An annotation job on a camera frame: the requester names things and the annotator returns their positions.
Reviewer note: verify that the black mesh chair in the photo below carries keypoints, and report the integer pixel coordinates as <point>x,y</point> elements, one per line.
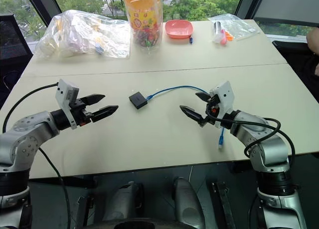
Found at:
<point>12,39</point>

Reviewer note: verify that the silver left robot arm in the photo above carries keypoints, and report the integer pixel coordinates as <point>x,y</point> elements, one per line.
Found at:
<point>27,131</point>

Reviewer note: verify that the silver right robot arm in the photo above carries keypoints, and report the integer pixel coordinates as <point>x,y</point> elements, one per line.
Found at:
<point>269,149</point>

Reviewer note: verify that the large clear plastic bag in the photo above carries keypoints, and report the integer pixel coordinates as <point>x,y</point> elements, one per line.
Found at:
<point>74,34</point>

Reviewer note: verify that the grey rounded shape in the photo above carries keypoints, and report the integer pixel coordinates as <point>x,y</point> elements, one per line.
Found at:
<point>187,201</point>
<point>124,201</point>

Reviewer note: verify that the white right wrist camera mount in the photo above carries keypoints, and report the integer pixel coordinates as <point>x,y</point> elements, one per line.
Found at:
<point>227,94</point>

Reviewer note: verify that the black window frame post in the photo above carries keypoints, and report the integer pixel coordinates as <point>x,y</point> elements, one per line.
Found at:
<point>42,7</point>
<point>245,2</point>

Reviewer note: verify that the small blue pen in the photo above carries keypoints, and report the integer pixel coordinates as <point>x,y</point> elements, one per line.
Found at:
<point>191,40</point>

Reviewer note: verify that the black plastic cable connector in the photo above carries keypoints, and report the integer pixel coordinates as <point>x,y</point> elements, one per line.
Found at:
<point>137,100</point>

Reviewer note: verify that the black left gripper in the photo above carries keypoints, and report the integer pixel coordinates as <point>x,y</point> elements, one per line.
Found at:
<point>79,113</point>

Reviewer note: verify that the orange plastic piece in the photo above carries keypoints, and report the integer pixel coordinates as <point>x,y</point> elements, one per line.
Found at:
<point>229,36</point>

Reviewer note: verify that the seated person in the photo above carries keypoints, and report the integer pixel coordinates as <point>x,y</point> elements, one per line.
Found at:
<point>312,39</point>

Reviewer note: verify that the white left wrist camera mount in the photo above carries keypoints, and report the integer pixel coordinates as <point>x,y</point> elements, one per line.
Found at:
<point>64,91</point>

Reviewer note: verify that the pink plastic bowl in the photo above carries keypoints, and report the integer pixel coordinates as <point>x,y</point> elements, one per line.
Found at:
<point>179,28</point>

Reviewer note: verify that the pink plastic piece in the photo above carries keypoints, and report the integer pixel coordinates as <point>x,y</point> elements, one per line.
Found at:
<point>223,38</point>

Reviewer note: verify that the silver metal cylinder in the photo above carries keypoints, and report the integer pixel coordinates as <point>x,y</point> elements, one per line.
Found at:
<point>217,28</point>

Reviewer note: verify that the tall clear plastic jar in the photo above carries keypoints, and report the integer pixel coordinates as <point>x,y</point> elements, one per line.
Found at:
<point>143,19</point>

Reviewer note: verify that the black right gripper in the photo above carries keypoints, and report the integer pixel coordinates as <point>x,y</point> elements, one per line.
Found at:
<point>213,109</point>

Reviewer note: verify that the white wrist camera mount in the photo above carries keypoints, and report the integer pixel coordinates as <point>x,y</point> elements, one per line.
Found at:
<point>227,94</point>
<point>64,91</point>

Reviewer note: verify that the small clear zip bag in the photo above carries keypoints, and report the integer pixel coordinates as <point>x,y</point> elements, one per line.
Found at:
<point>240,27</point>

